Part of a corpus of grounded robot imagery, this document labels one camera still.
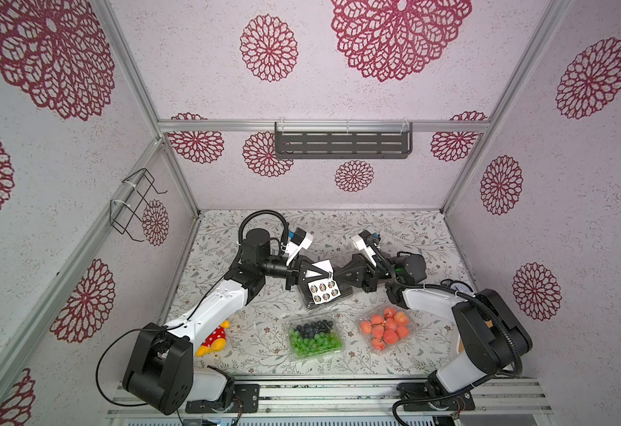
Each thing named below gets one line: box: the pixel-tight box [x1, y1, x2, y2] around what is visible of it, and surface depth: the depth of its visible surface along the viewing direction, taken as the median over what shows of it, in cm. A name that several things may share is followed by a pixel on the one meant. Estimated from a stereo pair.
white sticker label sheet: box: [305, 259, 342, 306], surface depth 69 cm
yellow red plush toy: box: [195, 319, 231, 358], surface depth 80 cm
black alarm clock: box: [440, 278, 475, 293], surface depth 96 cm
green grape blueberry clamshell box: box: [284, 314, 346, 363], surface depth 82 cm
